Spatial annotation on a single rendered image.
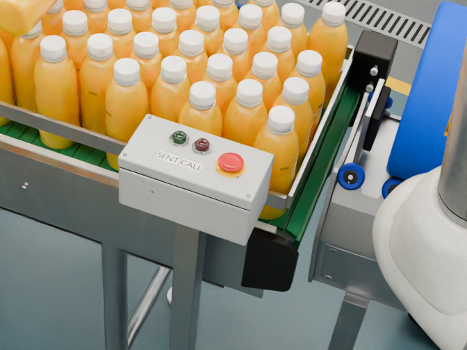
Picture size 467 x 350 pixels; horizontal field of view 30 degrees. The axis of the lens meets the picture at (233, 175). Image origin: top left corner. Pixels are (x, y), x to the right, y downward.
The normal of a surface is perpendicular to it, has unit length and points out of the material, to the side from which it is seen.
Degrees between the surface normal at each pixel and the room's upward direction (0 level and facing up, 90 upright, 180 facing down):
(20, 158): 90
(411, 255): 92
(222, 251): 90
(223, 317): 0
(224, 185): 0
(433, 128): 70
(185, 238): 90
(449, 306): 81
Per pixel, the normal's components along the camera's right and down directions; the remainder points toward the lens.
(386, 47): 0.08, -0.68
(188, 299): -0.34, 0.67
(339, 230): -0.29, 0.40
